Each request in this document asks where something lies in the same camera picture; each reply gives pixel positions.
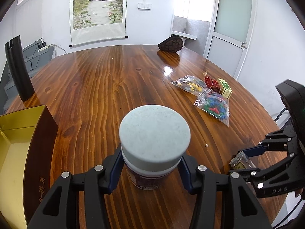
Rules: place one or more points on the small clear plastic jar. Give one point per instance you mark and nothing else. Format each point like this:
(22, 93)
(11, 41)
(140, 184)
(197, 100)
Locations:
(239, 162)

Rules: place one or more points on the bright window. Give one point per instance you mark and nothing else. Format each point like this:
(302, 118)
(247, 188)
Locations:
(182, 1)

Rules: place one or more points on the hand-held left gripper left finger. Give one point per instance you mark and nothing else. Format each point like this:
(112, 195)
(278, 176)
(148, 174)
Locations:
(116, 165)

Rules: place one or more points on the white wall socket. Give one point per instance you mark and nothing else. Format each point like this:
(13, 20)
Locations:
(141, 6)
(148, 6)

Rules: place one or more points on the white frosted glass door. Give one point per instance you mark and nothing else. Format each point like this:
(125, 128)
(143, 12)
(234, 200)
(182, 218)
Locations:
(228, 28)

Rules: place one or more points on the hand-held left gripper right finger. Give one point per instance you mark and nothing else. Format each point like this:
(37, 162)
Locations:
(184, 170)

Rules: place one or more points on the gold tin container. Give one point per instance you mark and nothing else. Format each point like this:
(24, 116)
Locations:
(14, 152)

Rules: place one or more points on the black chair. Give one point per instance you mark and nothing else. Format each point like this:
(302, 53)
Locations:
(283, 119)

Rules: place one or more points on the clear bag of colourful bricks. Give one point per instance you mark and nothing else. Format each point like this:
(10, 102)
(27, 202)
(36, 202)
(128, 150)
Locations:
(213, 106)

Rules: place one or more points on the red wrapped candy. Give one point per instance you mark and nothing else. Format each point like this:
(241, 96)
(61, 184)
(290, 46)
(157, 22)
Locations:
(212, 82)

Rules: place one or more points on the brown jar with pale lid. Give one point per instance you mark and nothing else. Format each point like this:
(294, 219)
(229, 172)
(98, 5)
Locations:
(154, 133)

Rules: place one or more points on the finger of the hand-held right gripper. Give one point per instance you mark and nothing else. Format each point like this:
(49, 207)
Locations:
(243, 172)
(253, 151)

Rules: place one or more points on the landscape scroll painting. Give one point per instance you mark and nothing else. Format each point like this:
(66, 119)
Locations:
(97, 12)

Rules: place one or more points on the white sink counter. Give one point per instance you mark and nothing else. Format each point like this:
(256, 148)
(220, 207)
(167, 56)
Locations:
(184, 35)

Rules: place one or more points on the green yellow box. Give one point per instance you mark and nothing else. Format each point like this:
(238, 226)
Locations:
(225, 88)

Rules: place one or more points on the tall black cylinder flask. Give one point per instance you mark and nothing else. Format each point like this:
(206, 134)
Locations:
(19, 71)

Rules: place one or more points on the clear bag of yellow bricks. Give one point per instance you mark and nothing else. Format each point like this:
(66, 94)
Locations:
(189, 84)

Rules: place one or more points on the brown patterned pouch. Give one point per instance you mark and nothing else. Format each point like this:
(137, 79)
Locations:
(171, 44)

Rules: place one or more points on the white power strip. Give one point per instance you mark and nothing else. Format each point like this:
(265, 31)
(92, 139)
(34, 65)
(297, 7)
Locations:
(44, 48)

